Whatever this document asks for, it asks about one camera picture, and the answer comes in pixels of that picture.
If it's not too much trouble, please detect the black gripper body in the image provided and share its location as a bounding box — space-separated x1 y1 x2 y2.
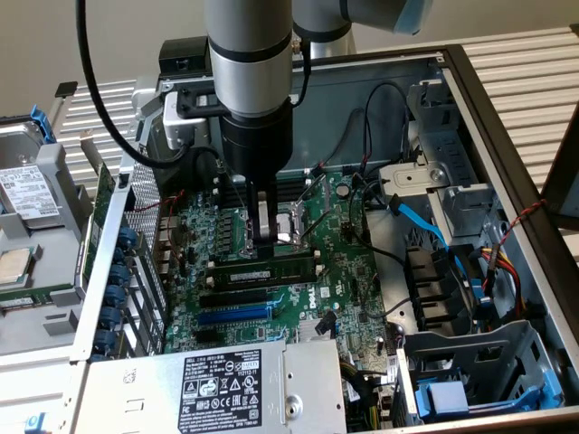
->
220 97 294 183

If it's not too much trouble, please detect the green RAM stick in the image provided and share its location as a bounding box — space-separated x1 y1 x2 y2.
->
0 280 76 302
211 259 318 288
0 292 55 317

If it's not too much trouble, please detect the black RAM slot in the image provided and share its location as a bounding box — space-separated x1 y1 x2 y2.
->
220 190 311 202
210 251 318 267
219 196 312 209
212 277 323 293
221 178 309 188
221 184 310 195

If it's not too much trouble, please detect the metal framed CPU socket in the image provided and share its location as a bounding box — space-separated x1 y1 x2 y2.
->
242 198 313 254

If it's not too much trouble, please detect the thin metal locking lever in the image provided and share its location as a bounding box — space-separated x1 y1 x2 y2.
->
224 173 249 218

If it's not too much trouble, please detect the long black expansion slot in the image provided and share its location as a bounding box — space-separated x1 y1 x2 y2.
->
198 288 269 309

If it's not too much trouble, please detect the green Dell motherboard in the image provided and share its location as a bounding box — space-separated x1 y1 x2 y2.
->
156 167 402 363

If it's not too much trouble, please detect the metal socket cover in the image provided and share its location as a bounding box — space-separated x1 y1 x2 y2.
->
294 173 330 241

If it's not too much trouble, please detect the blue expansion slot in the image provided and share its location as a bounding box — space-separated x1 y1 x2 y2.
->
196 306 273 326

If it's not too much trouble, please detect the silver finned heatsink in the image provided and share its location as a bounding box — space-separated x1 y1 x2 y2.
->
297 317 339 344

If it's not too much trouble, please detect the open metal PC case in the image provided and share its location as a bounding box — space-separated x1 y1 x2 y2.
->
67 42 579 434

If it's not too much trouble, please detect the black box on stand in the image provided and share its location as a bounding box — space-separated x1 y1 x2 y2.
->
158 36 214 76

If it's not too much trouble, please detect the bare metal disk bay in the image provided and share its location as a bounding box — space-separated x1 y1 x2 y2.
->
378 80 503 239

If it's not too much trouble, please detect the green graphics card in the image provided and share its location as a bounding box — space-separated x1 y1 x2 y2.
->
74 129 118 297

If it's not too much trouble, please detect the silver power supply unit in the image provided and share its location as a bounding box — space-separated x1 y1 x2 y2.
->
83 338 349 434

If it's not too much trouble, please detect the grey parts rack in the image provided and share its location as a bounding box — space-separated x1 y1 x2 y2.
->
0 115 99 358

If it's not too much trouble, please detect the grey metal disk bay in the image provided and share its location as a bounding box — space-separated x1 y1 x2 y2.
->
400 319 566 429

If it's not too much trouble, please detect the blue plastic disk caddy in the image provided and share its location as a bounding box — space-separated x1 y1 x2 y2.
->
414 361 565 425

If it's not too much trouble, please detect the silver hard disk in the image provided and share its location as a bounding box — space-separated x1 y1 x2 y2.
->
0 120 62 230

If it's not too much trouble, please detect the silver CPU chip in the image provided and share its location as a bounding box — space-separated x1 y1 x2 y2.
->
0 247 35 287

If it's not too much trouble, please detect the dark brown panel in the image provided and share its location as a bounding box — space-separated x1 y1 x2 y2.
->
540 101 579 231

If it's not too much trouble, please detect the short black looped wire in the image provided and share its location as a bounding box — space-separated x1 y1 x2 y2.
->
193 146 223 183

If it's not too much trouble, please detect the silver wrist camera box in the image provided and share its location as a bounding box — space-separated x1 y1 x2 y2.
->
161 88 223 151

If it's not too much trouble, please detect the thin black wire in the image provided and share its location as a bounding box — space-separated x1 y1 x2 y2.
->
318 107 368 171

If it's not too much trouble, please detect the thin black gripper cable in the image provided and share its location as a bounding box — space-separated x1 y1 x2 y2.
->
291 38 314 109

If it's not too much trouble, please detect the black SATA plug wire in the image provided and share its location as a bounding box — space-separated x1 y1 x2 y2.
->
315 310 339 338

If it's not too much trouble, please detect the long black looped wire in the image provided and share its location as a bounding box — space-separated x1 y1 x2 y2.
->
360 80 412 175

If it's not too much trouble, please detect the red black twisted wire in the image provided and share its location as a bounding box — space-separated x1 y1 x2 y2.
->
134 188 187 268
490 197 548 257

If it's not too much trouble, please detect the black wire over motherboard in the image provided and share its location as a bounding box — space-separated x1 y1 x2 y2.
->
347 174 408 268

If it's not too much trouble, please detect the blue SATA wire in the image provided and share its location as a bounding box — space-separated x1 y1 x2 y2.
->
386 193 493 314

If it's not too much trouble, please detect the braided power wire bundle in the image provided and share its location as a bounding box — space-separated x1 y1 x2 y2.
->
341 359 397 434

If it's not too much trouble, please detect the blue plastic disk handle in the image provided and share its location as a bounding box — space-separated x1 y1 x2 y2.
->
30 103 58 146

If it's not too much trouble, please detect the thick black camera cable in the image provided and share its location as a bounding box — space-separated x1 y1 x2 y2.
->
74 0 222 171

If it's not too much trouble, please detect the yellow red black wire bundle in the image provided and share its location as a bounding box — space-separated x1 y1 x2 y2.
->
479 243 533 320

